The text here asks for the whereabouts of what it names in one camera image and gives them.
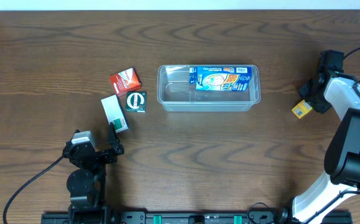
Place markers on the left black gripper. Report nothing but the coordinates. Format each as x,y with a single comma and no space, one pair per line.
108,157

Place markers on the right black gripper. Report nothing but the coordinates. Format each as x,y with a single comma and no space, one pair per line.
314,92

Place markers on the yellow Woods syrup box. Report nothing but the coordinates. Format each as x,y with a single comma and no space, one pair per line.
301,109

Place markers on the red Panadol box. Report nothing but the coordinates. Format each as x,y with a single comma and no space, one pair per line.
125,81

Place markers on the blue Kool Fever box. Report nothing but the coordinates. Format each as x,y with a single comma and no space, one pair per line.
209,78

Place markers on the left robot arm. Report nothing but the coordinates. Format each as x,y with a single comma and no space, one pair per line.
87,185

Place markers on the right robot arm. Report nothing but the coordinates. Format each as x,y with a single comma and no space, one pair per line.
340,180

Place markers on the clear plastic container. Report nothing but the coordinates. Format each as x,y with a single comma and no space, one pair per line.
175,92

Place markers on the white and green box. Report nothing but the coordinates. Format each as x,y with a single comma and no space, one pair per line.
114,113

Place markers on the green round-logo box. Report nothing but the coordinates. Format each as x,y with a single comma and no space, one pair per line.
136,101

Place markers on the black mounting rail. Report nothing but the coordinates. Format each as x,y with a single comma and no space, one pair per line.
161,218

